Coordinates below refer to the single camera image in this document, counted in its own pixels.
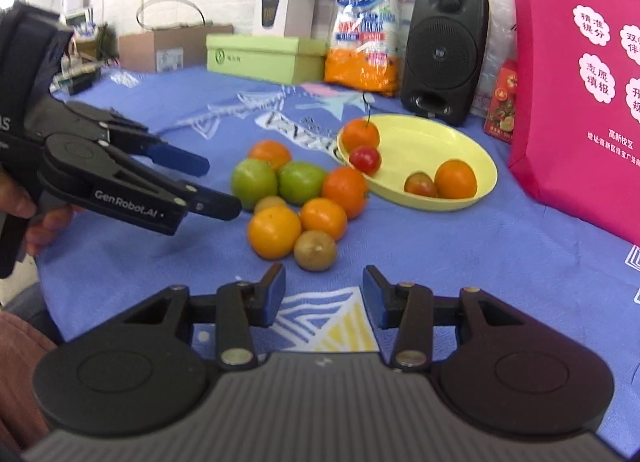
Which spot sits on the yellow plate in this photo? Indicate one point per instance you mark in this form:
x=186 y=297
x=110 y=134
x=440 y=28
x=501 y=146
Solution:
x=425 y=142

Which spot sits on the blue printed tablecloth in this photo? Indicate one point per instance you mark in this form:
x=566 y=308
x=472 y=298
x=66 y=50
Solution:
x=500 y=267

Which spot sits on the small black device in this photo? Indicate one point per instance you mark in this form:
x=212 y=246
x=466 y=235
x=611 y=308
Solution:
x=75 y=83

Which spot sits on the black speaker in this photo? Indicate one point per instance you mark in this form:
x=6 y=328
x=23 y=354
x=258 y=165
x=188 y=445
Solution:
x=445 y=52

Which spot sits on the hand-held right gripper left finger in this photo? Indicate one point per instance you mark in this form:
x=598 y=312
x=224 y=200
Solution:
x=272 y=294

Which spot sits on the orange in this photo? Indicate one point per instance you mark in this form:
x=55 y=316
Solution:
x=455 y=178
x=346 y=190
x=270 y=152
x=359 y=134
x=323 y=218
x=274 y=233

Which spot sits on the small red printed box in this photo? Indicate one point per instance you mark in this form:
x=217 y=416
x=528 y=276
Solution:
x=502 y=102

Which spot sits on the red apple in bowl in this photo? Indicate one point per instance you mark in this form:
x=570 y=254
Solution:
x=365 y=159

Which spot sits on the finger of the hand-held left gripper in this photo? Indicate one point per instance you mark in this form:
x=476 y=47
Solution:
x=215 y=204
x=180 y=159

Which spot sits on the dark reddish tomato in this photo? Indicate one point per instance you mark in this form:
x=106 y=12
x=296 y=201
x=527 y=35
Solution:
x=420 y=183

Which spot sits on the orange paper cup pack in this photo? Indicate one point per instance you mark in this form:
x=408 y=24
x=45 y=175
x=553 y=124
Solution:
x=365 y=32

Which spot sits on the green citrus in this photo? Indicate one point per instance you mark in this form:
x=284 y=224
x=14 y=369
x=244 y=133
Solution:
x=252 y=183
x=302 y=182

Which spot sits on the brown cardboard box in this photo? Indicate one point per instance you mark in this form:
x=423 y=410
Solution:
x=170 y=49

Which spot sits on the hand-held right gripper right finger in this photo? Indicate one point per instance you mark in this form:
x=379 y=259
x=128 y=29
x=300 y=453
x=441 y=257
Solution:
x=375 y=298

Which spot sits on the green shoe box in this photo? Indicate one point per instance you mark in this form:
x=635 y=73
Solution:
x=265 y=59

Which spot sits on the white cup box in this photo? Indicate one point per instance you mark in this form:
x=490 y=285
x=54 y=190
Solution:
x=285 y=4

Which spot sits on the pink tote bag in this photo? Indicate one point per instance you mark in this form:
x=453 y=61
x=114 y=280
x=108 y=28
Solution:
x=580 y=87

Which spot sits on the person's left hand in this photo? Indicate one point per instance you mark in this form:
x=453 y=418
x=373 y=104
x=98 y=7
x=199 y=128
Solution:
x=15 y=199

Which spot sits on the person's brown pants leg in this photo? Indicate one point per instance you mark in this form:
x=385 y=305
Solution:
x=20 y=367

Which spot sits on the kiwi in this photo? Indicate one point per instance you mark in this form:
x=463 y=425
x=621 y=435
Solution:
x=270 y=203
x=315 y=250

